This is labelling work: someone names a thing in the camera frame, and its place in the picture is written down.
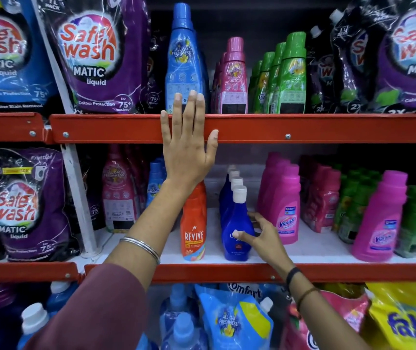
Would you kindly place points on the person's right hand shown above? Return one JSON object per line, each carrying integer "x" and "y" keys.
{"x": 268, "y": 242}

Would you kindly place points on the person's left hand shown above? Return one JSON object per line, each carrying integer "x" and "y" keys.
{"x": 184, "y": 153}

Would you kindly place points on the person's left little finger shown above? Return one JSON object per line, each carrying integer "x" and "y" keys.
{"x": 165, "y": 125}

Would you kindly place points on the person's right thumb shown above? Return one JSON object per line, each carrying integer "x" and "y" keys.
{"x": 243, "y": 236}

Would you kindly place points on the person's left middle finger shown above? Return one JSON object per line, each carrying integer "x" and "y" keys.
{"x": 190, "y": 109}

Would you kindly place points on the person's left thumb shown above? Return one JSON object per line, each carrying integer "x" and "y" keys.
{"x": 211, "y": 143}

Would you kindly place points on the dark blue bottle white cap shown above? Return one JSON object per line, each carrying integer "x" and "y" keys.
{"x": 235, "y": 218}
{"x": 233, "y": 174}
{"x": 230, "y": 168}
{"x": 227, "y": 204}

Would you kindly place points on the person's right forearm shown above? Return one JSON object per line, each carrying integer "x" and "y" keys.
{"x": 324, "y": 317}

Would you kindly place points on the person's left forearm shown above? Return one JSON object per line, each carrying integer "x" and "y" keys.
{"x": 149, "y": 229}

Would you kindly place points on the small dark detergent pouch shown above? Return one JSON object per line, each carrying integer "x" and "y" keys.
{"x": 155, "y": 83}

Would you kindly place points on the pink stain remover bottle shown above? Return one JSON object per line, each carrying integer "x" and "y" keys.
{"x": 381, "y": 222}
{"x": 270, "y": 178}
{"x": 271, "y": 158}
{"x": 284, "y": 211}

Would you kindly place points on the orange liquid bottle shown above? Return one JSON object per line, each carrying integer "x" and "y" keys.
{"x": 193, "y": 229}

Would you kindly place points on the tall blue softener bottle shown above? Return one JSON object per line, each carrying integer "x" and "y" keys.
{"x": 183, "y": 58}

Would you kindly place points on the white blue softener pouch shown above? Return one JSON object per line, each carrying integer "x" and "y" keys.
{"x": 246, "y": 289}

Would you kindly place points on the small blue softener bottle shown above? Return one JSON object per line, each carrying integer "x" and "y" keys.
{"x": 154, "y": 182}

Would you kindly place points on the black wristband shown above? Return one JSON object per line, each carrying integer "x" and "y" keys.
{"x": 292, "y": 276}

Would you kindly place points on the tall green softener bottle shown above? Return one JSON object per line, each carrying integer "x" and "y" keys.
{"x": 292, "y": 76}
{"x": 252, "y": 87}
{"x": 274, "y": 76}
{"x": 262, "y": 83}

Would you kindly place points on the blue softener refill pouch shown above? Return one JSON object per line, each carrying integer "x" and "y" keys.
{"x": 233, "y": 320}

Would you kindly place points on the large pink softener bottle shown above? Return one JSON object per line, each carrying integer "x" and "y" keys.
{"x": 118, "y": 196}

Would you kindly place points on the brown thread wristband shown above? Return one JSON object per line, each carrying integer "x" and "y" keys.
{"x": 305, "y": 295}

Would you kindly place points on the wrapped pink softener bottle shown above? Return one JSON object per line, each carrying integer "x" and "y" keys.
{"x": 322, "y": 204}
{"x": 310, "y": 171}

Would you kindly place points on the light blue softener bottle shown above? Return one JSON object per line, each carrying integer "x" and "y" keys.
{"x": 177, "y": 306}
{"x": 184, "y": 333}

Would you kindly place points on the large purple detergent pouch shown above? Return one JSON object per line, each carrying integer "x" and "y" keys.
{"x": 412, "y": 58}
{"x": 98, "y": 54}

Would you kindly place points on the silver bangle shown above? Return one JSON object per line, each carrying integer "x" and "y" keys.
{"x": 142, "y": 246}

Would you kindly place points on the pink softener refill pouch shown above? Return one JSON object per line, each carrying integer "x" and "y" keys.
{"x": 342, "y": 309}

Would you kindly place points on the black purple detergent pouch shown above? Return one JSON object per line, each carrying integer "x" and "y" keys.
{"x": 321, "y": 76}
{"x": 353, "y": 58}

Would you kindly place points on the purple front load detergent pouch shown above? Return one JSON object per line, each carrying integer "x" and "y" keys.
{"x": 25, "y": 207}

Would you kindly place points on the maroon sleeve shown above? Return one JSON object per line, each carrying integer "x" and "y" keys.
{"x": 91, "y": 313}

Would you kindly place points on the large blue detergent pouch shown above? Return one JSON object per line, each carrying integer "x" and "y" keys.
{"x": 3, "y": 54}

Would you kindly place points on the yellow detergent pouch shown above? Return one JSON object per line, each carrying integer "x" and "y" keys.
{"x": 404, "y": 317}

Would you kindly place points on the long red shelf rail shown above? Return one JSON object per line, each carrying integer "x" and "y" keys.
{"x": 357, "y": 272}
{"x": 302, "y": 128}

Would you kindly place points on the dark pouch behind post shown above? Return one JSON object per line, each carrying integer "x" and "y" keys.
{"x": 93, "y": 200}

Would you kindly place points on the white shelf upright post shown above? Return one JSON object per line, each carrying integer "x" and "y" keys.
{"x": 78, "y": 193}

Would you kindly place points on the short red shelf rail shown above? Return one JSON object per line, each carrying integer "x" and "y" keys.
{"x": 25, "y": 272}
{"x": 7, "y": 127}

